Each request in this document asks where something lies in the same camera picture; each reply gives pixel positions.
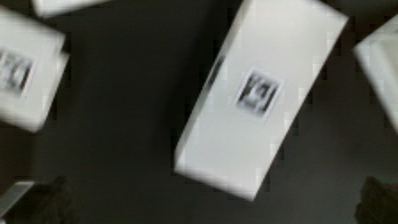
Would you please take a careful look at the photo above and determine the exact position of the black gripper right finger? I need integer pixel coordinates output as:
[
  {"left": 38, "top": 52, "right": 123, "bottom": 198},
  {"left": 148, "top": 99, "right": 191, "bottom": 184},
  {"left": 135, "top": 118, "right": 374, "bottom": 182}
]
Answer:
[{"left": 354, "top": 176, "right": 398, "bottom": 224}]

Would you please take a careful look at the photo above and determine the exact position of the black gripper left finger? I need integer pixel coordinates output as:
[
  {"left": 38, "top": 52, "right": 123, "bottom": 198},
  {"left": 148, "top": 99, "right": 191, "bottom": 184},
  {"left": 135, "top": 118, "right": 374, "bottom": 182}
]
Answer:
[{"left": 0, "top": 177, "right": 79, "bottom": 224}]

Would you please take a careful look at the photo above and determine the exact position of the white cabinet body box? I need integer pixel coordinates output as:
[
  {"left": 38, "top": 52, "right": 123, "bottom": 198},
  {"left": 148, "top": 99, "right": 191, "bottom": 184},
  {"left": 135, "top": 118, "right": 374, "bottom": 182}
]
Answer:
[{"left": 354, "top": 23, "right": 398, "bottom": 132}]

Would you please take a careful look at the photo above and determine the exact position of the white door panel with tags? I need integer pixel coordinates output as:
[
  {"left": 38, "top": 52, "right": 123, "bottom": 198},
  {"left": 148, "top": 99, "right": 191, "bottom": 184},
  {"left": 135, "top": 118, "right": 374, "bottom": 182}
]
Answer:
[{"left": 175, "top": 0, "right": 349, "bottom": 200}]

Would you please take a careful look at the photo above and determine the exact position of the white cabinet top block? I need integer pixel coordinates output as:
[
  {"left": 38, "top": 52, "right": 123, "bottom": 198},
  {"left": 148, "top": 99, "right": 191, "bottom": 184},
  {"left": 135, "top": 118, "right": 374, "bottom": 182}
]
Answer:
[{"left": 0, "top": 5, "right": 70, "bottom": 132}]

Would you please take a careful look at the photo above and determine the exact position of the white block piece top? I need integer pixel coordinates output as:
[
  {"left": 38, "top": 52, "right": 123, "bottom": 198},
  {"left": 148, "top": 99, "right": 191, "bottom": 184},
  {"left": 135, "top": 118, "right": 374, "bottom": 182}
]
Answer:
[{"left": 32, "top": 0, "right": 112, "bottom": 18}]

